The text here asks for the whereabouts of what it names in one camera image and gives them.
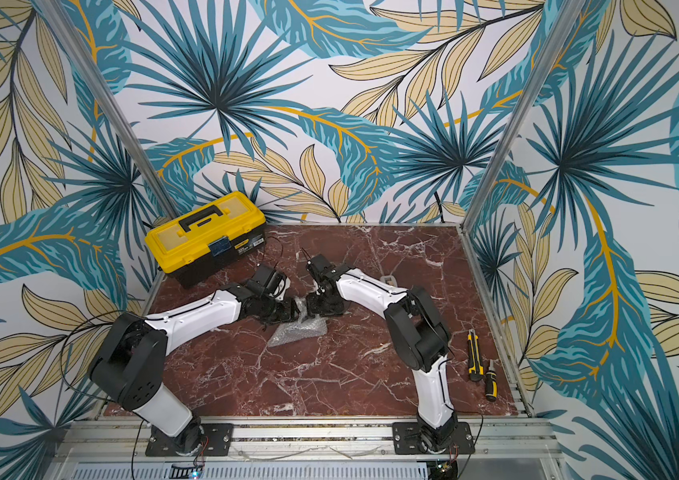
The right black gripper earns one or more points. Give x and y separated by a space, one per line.
323 303

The aluminium front frame rail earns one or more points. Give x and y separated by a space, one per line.
311 448

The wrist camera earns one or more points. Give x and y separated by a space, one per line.
321 269
267 281

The white tape dispenser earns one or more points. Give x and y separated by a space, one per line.
389 280

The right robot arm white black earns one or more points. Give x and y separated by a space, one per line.
418 332

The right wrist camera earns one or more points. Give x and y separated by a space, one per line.
321 269

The yellow black toolbox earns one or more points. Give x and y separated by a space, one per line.
195 246

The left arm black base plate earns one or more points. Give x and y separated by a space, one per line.
198 439

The left aluminium corner post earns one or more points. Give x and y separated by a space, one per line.
73 44

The aluminium corner post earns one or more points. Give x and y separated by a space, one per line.
73 44
537 77

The yellow black screwdriver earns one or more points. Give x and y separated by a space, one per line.
491 382

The clear bubble wrap sheet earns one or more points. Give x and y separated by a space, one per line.
305 326

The right aluminium corner post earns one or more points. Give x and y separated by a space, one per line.
537 77

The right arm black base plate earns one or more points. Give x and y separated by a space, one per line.
412 438

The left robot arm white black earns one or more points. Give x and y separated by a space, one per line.
130 362

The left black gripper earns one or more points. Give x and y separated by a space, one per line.
288 316

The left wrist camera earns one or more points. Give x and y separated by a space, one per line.
267 281

